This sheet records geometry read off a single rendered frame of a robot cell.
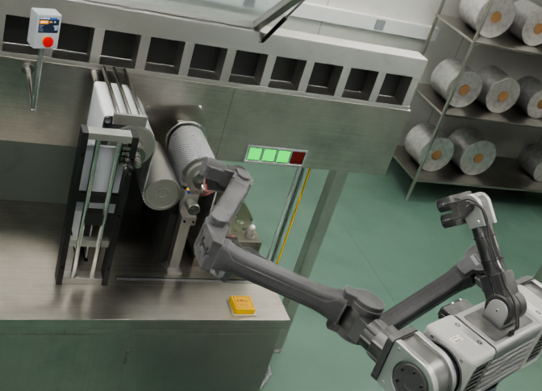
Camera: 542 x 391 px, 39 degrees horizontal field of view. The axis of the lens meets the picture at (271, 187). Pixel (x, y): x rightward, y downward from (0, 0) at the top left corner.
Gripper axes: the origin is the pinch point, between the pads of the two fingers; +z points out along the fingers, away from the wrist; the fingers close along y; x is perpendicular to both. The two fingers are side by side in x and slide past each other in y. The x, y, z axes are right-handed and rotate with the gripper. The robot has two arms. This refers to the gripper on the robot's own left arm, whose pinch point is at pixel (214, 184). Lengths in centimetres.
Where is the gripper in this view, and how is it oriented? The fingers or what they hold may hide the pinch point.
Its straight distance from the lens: 234.1
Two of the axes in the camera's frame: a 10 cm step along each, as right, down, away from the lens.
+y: 9.1, 0.6, 4.1
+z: -4.1, 1.3, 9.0
